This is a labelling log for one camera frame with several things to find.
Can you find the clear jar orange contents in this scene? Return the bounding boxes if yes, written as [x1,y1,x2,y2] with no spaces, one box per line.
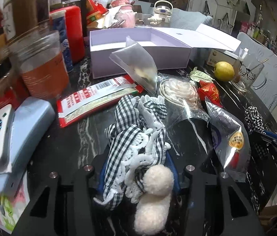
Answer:
[9,30,69,100]

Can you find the yellow lemon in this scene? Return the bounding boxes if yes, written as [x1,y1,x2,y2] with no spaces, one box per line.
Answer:
[214,61,235,82]

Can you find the lavender gift box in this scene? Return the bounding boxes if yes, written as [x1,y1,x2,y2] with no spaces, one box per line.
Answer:
[89,24,241,79]

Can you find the red candy packet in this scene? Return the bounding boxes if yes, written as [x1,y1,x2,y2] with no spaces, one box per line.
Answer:
[198,80,223,108]

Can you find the clear bag with snack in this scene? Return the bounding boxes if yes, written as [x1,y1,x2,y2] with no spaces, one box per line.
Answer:
[109,36,158,96]

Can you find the red plastic container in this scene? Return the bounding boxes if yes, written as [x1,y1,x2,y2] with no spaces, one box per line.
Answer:
[51,5,85,63]

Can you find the green snack packet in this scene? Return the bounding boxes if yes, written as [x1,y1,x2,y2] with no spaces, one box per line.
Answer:
[189,67,213,83]

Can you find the checkered cloth with pompoms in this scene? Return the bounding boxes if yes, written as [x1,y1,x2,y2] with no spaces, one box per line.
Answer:
[94,95,174,235]

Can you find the red white packet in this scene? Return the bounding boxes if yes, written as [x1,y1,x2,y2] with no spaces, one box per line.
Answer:
[57,75,144,128]

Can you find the black white checkered scrunchie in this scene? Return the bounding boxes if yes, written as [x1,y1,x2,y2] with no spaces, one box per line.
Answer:
[245,106,264,134]

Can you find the grey leaf chair cushion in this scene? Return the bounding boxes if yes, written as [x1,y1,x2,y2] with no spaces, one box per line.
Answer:
[237,32,277,122]

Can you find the brown spice jar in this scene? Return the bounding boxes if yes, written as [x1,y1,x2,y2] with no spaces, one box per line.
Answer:
[2,0,38,43]

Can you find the clear bag with pink yarn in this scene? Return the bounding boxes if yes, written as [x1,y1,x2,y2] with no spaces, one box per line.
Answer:
[157,75,210,127]

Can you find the glass mug with spoon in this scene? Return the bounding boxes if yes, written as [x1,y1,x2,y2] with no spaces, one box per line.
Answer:
[231,48,269,93]

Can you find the silver foil snack bag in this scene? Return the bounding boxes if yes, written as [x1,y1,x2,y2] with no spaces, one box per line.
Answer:
[205,99,251,183]

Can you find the white cartoon kettle bottle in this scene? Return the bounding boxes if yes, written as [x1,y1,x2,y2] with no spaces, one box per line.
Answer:
[147,0,174,27]

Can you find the light blue case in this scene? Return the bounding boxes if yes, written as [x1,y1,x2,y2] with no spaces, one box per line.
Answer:
[0,97,55,197]

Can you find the blue white tube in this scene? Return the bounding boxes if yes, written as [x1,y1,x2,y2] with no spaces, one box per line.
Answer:
[50,10,73,73]

